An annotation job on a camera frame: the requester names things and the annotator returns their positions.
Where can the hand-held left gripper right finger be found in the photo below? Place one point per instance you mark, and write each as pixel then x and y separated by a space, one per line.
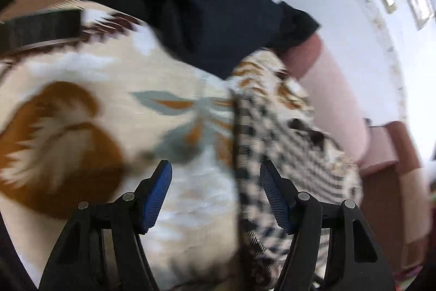
pixel 274 199

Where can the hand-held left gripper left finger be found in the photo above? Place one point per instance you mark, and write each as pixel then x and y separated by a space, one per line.
pixel 156 199

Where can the checkered shirt with brown patches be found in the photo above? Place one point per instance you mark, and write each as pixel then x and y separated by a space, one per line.
pixel 272 147

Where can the cream floral blanket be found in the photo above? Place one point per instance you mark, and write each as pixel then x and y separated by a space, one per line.
pixel 102 127

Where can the dark navy clothing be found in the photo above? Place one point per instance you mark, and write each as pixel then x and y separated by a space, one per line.
pixel 190 4

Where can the black ribbed band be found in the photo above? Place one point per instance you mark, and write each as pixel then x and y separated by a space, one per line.
pixel 37 28

